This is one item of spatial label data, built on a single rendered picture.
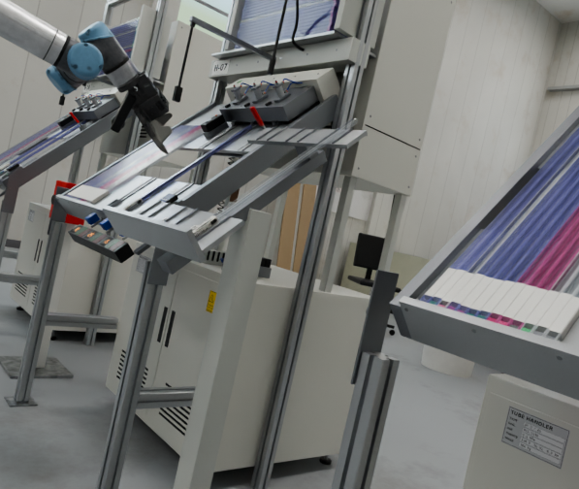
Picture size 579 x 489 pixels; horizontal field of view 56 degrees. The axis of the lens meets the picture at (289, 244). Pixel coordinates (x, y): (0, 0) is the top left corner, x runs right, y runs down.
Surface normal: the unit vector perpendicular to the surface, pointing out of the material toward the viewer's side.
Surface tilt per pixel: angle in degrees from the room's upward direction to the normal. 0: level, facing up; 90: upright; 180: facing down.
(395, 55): 90
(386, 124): 90
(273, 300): 90
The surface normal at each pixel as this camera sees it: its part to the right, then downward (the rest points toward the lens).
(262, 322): 0.64, 0.16
